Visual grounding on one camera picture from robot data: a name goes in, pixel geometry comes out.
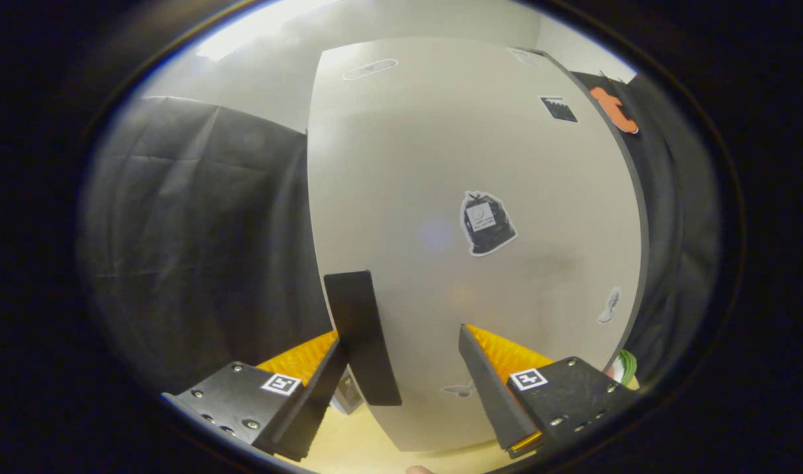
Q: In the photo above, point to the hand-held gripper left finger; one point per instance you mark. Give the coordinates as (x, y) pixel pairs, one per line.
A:
(312, 408)

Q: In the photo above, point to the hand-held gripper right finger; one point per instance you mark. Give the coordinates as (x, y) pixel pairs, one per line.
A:
(490, 395)

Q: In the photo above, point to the grey shoe cabinet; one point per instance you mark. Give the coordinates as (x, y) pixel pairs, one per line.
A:
(644, 243)

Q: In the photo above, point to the white shoe cabinet door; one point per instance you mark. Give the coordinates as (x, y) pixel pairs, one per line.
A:
(428, 164)

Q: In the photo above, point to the grey portrait cover book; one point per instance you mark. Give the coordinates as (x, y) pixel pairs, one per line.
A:
(347, 398)

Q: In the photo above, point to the green striped object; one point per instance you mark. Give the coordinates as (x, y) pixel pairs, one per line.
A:
(626, 365)

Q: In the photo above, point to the black backdrop cloth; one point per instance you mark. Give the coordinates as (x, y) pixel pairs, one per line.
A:
(197, 230)

